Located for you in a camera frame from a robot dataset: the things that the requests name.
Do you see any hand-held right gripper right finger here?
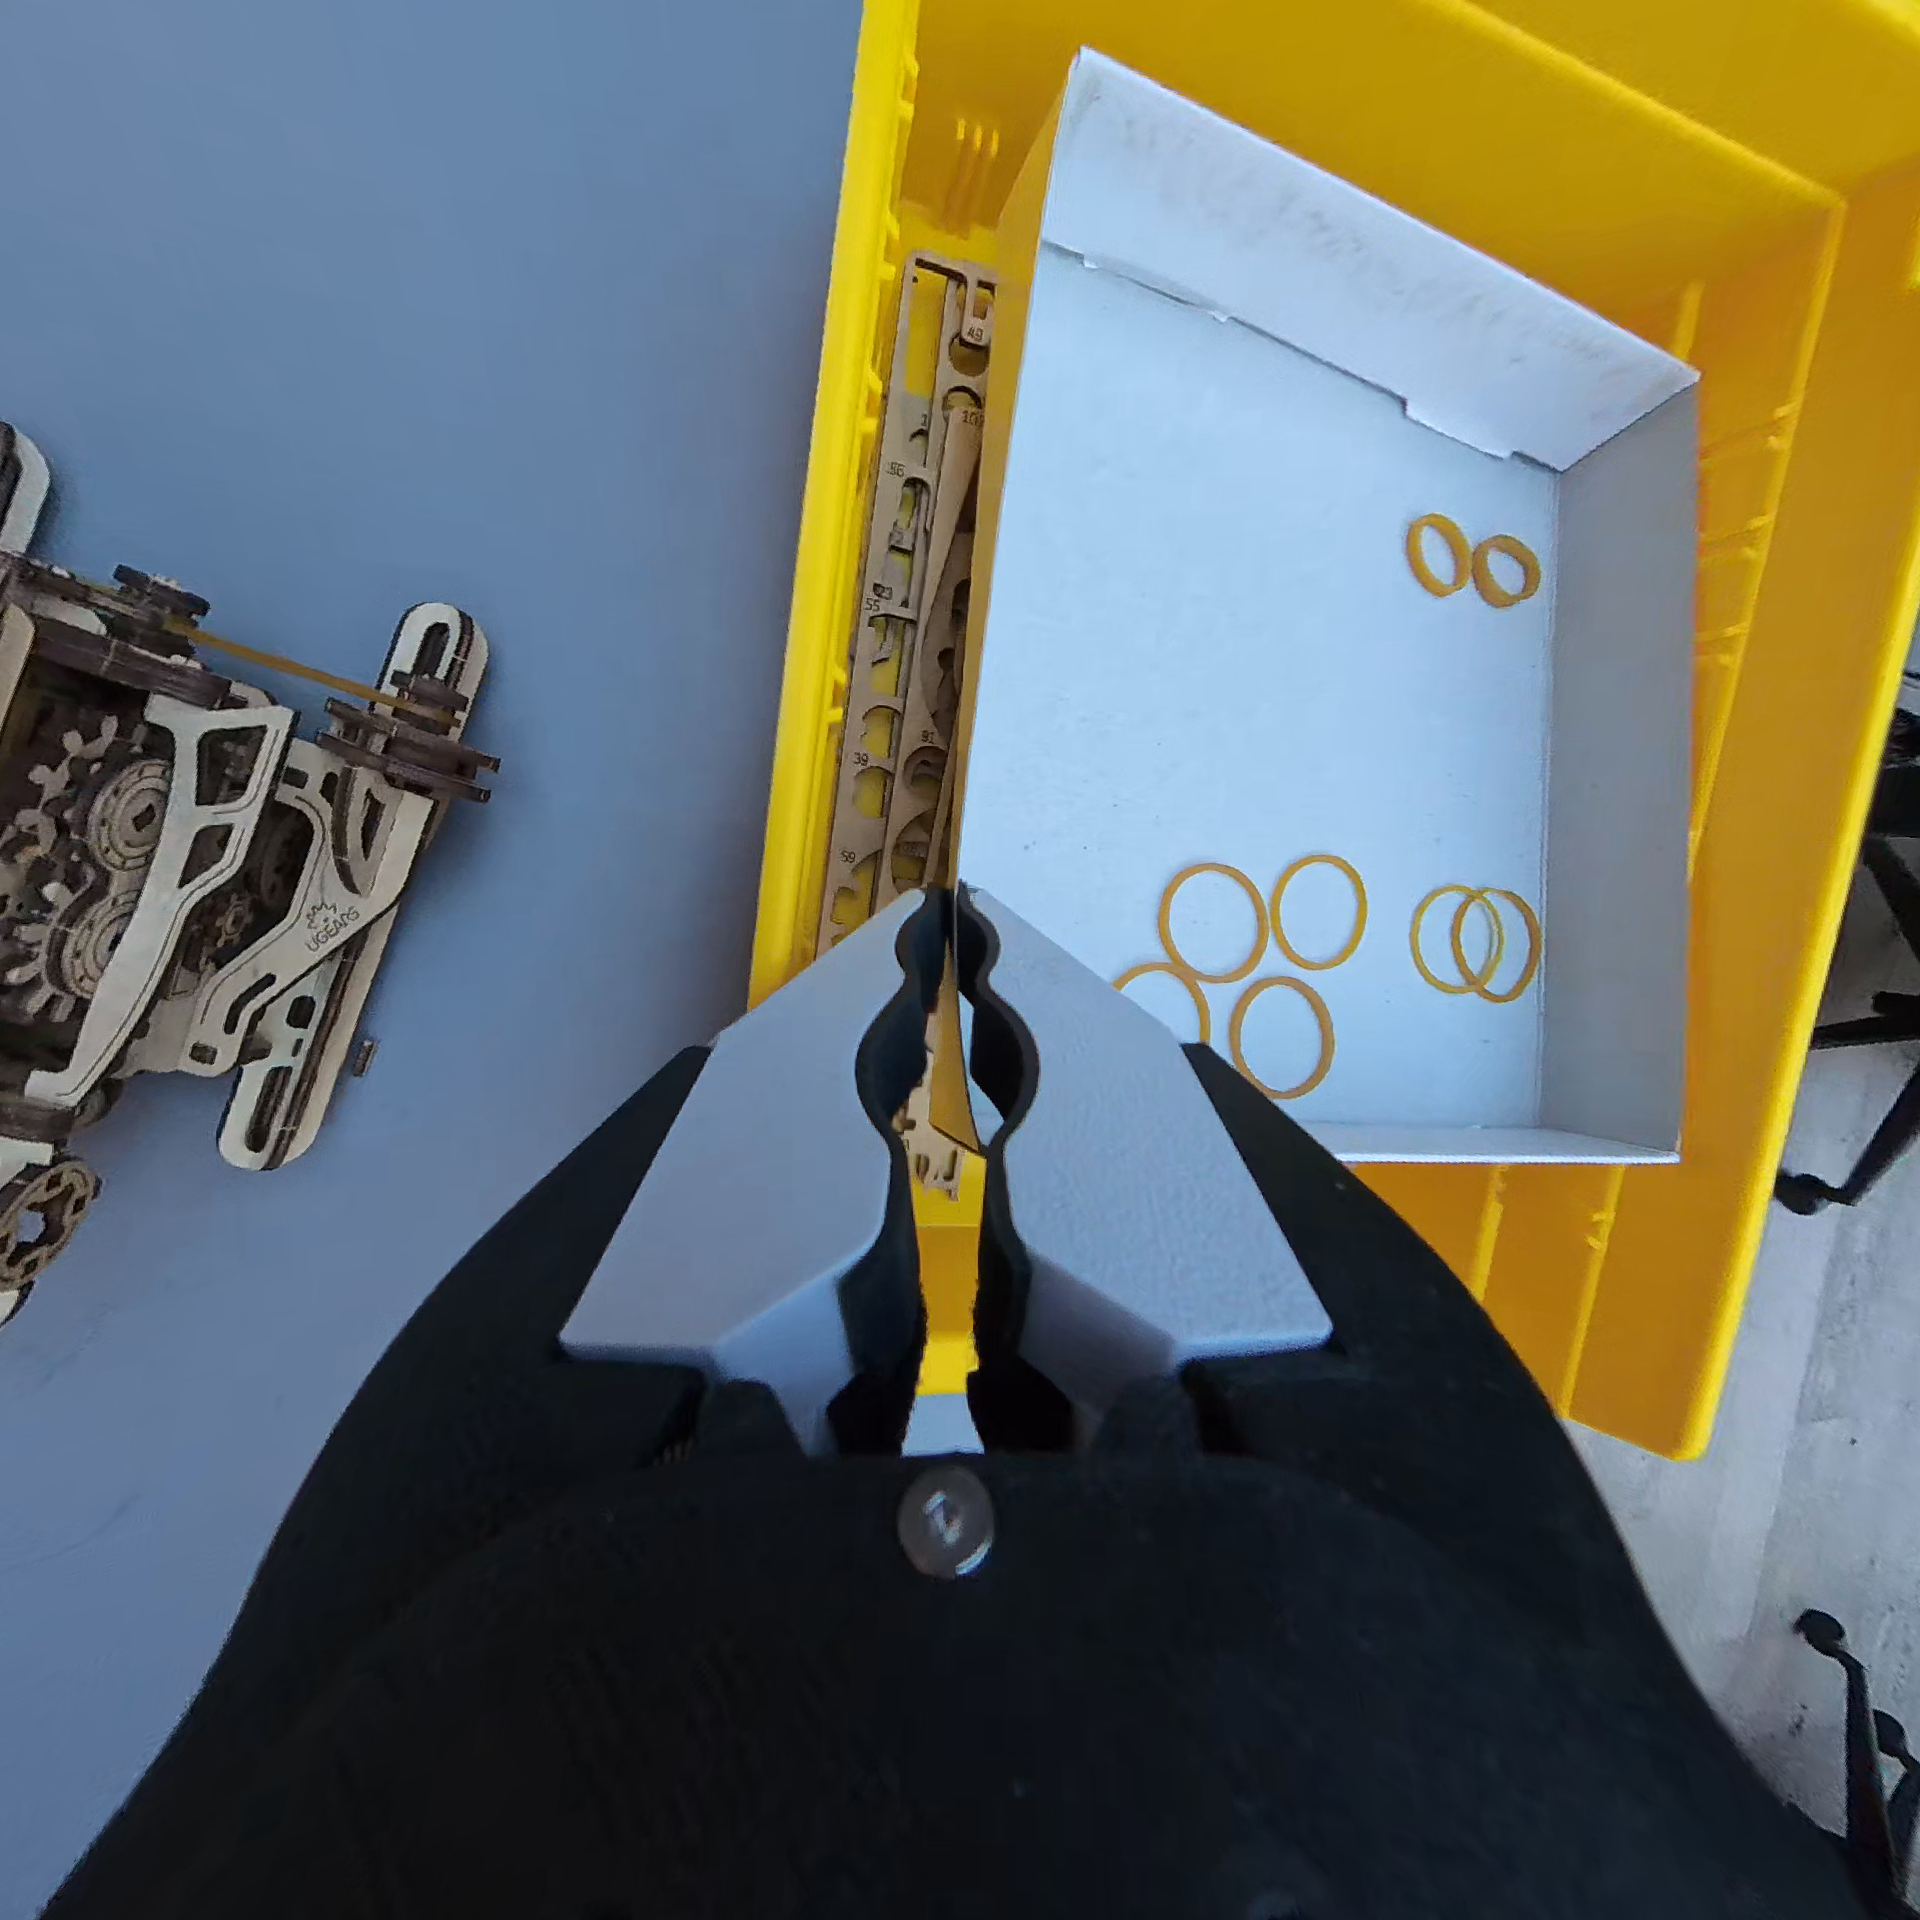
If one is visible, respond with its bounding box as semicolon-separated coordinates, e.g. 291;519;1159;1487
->
954;882;1335;1454

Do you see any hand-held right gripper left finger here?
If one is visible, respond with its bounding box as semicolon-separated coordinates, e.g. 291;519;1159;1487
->
561;884;956;1455

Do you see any white cardboard box tray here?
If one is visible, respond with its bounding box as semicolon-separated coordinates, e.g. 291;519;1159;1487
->
895;45;1701;1164

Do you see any yellow plastic bin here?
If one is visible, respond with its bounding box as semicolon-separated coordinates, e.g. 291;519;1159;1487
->
748;0;1920;1460

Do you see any wooden parts sheet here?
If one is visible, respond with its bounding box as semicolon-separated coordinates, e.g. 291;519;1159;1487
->
815;255;998;1202

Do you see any wooden mechanical model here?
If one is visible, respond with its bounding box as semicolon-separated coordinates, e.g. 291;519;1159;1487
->
0;423;501;1327

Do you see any group of yellow rubber bands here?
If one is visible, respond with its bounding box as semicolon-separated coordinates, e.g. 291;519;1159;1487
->
1113;511;1547;1103

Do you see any black chair base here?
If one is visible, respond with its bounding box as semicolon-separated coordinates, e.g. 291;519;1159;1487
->
1774;667;1920;1221
1797;1607;1920;1893

